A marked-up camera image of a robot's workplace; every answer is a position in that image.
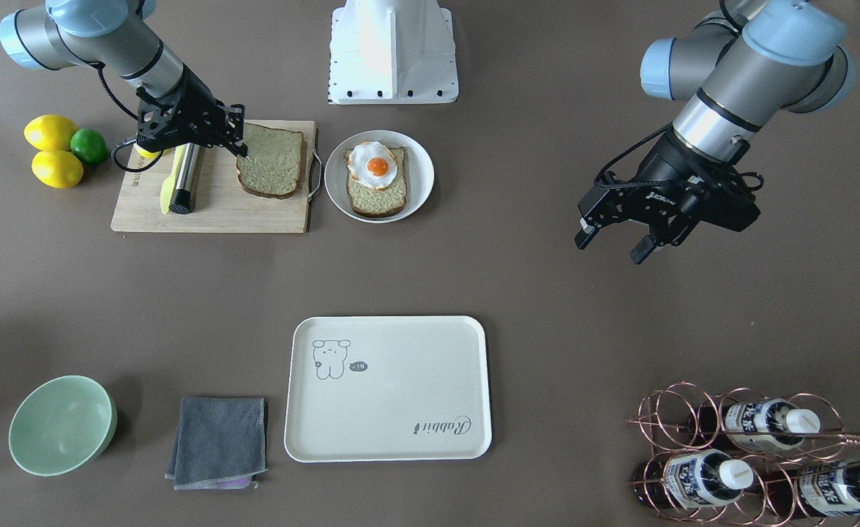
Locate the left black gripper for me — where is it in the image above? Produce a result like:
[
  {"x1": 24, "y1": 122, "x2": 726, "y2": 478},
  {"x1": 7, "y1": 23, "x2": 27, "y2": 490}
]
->
[{"x1": 575, "y1": 130, "x2": 763, "y2": 264}]

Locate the cream rabbit tray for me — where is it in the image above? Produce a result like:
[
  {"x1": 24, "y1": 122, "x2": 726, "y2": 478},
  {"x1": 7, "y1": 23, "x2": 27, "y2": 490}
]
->
[{"x1": 283, "y1": 315, "x2": 493, "y2": 463}]

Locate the bread slice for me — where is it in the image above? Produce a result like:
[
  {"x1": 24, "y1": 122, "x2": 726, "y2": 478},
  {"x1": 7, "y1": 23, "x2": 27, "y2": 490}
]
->
[
  {"x1": 236, "y1": 123, "x2": 305, "y2": 199},
  {"x1": 343, "y1": 147, "x2": 409, "y2": 219}
]

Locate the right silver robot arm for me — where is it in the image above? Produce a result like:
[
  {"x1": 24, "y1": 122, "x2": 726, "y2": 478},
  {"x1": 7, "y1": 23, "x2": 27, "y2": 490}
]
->
[{"x1": 0, "y1": 1, "x2": 248, "y2": 157}]

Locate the wooden cutting board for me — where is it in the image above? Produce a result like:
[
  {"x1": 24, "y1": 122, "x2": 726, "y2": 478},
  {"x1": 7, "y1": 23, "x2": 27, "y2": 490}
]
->
[{"x1": 111, "y1": 120, "x2": 321, "y2": 233}]

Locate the white round plate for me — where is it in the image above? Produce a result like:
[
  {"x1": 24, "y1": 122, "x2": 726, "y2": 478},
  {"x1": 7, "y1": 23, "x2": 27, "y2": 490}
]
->
[{"x1": 324, "y1": 130, "x2": 434, "y2": 223}]

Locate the bread slice on plate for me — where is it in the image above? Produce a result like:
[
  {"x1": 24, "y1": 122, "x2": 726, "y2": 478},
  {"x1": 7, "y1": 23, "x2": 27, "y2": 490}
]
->
[{"x1": 343, "y1": 147, "x2": 409, "y2": 219}]

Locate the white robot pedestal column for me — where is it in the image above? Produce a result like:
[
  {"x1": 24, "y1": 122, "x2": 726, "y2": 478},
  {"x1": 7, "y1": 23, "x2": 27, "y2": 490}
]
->
[{"x1": 327, "y1": 1, "x2": 459, "y2": 105}]

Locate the dark drink bottle back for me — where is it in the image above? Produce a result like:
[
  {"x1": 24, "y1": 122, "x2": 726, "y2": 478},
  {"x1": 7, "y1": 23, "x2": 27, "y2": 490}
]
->
[{"x1": 687, "y1": 398, "x2": 821, "y2": 454}]

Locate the half lemon slice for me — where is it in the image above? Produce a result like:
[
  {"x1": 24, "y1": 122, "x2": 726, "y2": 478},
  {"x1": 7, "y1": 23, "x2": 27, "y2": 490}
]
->
[{"x1": 134, "y1": 143, "x2": 161, "y2": 160}]

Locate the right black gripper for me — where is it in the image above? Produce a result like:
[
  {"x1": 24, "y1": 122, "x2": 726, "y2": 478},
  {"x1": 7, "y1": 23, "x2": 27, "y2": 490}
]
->
[{"x1": 136, "y1": 67, "x2": 249, "y2": 157}]

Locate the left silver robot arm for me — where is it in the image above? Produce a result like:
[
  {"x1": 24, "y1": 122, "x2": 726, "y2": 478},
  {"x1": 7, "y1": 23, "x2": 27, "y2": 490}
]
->
[{"x1": 575, "y1": 1, "x2": 856, "y2": 264}]

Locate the fried egg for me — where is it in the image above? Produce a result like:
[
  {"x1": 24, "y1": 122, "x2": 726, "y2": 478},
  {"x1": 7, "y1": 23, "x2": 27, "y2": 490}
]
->
[{"x1": 347, "y1": 141, "x2": 397, "y2": 190}]

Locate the dark drink bottle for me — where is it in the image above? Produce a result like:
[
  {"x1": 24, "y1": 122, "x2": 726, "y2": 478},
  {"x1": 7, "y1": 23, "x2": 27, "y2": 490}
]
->
[
  {"x1": 630, "y1": 448, "x2": 755, "y2": 511},
  {"x1": 687, "y1": 398, "x2": 821, "y2": 454},
  {"x1": 764, "y1": 460, "x2": 860, "y2": 520}
]

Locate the dark drink bottle front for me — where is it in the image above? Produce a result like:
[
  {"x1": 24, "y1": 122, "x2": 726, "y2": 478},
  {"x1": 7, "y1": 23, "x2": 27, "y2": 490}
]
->
[{"x1": 630, "y1": 448, "x2": 755, "y2": 511}]

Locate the green lime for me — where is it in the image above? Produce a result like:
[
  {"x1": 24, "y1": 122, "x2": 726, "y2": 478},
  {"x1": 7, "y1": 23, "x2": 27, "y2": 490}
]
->
[{"x1": 70, "y1": 129, "x2": 111, "y2": 165}]

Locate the yellow plastic knife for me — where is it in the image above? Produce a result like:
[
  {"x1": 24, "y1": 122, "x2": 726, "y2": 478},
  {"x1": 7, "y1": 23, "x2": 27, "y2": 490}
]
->
[{"x1": 160, "y1": 146, "x2": 187, "y2": 214}]

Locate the green bowl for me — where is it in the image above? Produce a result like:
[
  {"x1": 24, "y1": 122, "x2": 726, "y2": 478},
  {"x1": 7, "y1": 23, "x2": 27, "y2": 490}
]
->
[{"x1": 8, "y1": 375, "x2": 118, "y2": 477}]

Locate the steel muddler bar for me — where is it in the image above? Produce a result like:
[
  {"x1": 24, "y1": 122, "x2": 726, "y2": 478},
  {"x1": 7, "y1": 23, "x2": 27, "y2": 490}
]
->
[{"x1": 170, "y1": 143, "x2": 200, "y2": 214}]

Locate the yellow lemon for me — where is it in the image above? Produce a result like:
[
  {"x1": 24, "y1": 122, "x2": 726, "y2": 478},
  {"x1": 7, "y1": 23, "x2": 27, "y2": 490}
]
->
[
  {"x1": 23, "y1": 114, "x2": 78, "y2": 152},
  {"x1": 31, "y1": 149, "x2": 84, "y2": 189}
]

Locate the copper wire bottle rack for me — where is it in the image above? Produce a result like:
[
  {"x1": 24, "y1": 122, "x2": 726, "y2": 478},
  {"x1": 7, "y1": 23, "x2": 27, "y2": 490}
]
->
[{"x1": 631, "y1": 381, "x2": 860, "y2": 526}]

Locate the grey folded cloth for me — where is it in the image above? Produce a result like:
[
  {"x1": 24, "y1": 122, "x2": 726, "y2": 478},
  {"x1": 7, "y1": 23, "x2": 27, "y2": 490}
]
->
[{"x1": 165, "y1": 397, "x2": 268, "y2": 490}]

